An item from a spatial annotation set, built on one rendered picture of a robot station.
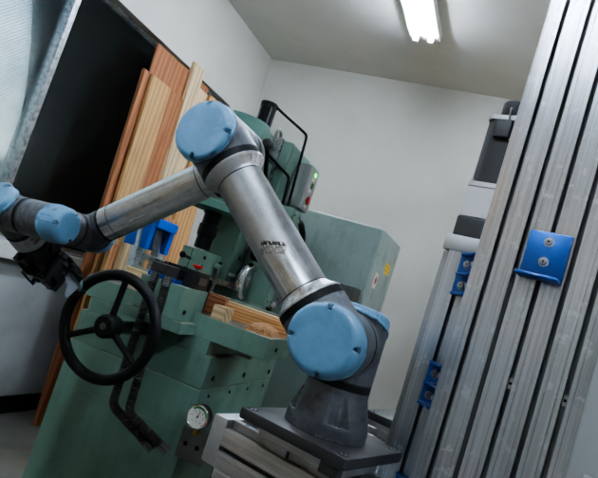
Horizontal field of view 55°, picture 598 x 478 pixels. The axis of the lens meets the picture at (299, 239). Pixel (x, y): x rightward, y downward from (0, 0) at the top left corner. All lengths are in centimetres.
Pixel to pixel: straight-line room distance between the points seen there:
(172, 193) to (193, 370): 58
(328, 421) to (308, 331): 20
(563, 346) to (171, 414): 102
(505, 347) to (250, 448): 49
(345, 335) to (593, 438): 41
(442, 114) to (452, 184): 51
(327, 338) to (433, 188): 321
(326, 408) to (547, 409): 37
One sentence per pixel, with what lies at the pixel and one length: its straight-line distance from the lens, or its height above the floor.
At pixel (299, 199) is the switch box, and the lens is 203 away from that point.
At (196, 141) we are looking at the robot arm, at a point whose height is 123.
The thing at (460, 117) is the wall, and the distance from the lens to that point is 418.
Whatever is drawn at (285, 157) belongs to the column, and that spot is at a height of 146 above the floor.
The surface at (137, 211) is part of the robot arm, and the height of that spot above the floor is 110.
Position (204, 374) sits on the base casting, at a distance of 160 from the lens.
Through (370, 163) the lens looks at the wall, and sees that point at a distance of 415.
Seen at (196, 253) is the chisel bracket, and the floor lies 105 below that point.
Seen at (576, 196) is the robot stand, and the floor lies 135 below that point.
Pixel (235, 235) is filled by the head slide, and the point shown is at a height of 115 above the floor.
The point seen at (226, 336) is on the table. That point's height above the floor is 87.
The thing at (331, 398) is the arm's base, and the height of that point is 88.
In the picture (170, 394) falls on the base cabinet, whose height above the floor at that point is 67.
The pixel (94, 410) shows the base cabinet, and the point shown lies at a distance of 177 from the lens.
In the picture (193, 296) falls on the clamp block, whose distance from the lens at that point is 158.
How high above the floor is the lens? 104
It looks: 5 degrees up
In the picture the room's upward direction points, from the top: 18 degrees clockwise
